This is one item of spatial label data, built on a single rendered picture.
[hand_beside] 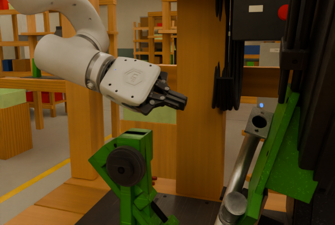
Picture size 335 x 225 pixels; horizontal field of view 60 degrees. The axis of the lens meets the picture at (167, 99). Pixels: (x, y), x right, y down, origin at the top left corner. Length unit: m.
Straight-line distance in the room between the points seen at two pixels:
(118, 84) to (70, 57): 0.12
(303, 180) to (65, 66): 0.48
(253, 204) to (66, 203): 0.61
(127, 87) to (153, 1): 10.83
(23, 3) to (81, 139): 0.57
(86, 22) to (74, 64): 0.11
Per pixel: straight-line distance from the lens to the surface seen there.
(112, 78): 0.59
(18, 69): 6.42
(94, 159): 0.60
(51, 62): 0.65
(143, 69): 0.59
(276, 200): 0.98
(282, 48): 0.41
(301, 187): 0.51
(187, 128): 0.87
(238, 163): 0.64
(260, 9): 0.72
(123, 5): 11.86
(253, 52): 7.46
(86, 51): 0.63
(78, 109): 1.02
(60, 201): 0.98
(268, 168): 0.48
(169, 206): 0.86
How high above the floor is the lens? 1.34
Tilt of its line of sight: 10 degrees down
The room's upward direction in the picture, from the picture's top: straight up
